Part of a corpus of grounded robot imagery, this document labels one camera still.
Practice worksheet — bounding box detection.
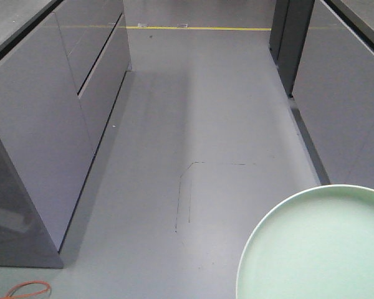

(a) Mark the grey kitchen cabinet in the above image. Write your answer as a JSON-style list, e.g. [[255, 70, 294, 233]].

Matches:
[[269, 1, 374, 189], [0, 1, 131, 268]]

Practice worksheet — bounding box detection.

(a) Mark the grey left kitchen cabinet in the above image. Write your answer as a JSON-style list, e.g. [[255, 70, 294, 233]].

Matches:
[[0, 1, 131, 268]]

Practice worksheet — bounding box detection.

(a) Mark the orange cable on floor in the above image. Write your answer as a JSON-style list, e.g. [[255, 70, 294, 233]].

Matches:
[[0, 280, 53, 299]]

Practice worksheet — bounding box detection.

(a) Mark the light green round plate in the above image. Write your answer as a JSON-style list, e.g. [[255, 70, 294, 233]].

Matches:
[[236, 184, 374, 298]]

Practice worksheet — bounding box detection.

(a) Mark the grey right kitchen cabinet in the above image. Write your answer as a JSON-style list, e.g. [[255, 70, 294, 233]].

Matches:
[[269, 1, 374, 189]]

